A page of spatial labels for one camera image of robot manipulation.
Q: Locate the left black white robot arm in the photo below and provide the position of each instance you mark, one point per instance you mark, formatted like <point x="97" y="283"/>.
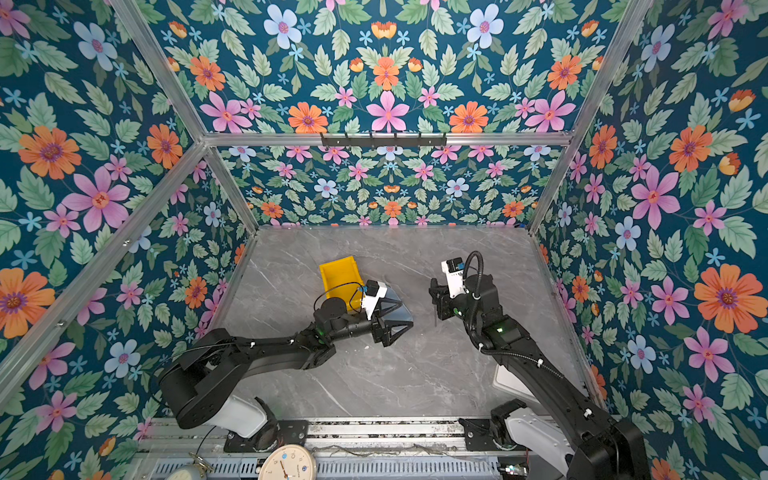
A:
<point x="199" y="385"/>

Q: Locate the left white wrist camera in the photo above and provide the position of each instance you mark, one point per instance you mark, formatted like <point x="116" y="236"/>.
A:
<point x="373" y="291"/>

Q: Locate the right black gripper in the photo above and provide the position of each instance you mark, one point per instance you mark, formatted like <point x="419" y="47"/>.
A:
<point x="443" y="302"/>

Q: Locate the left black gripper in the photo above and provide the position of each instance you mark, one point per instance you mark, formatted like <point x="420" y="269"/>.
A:
<point x="383" y="334"/>

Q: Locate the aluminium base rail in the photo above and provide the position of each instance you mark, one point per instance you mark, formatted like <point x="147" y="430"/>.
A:
<point x="385" y="435"/>

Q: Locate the black hook rail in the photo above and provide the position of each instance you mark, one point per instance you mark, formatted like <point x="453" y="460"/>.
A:
<point x="370" y="140"/>

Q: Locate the yellow plastic bin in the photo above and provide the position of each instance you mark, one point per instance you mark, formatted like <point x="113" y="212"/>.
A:
<point x="341" y="279"/>

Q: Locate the round white clock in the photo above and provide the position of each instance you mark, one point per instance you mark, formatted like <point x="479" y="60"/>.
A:
<point x="289" y="462"/>

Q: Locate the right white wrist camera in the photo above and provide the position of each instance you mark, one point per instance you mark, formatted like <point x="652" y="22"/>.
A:
<point x="453" y="269"/>

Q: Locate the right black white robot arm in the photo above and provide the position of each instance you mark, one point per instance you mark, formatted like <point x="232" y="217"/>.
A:
<point x="580" y="440"/>

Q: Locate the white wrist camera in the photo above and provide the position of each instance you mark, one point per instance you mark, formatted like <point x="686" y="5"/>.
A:
<point x="373" y="291"/>
<point x="453" y="269"/>

